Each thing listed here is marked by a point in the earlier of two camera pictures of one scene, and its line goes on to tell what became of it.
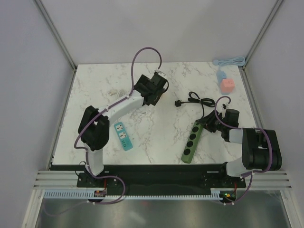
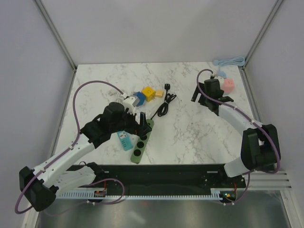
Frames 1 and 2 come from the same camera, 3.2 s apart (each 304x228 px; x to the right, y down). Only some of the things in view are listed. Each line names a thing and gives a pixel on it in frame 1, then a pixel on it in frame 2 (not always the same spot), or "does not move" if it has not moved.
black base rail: (167, 177) does not move
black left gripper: (143, 80) to (143, 128)
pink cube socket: (227, 85) does not move
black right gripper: (207, 120) to (194, 95)
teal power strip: (125, 141) does not move
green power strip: (196, 130) to (137, 154)
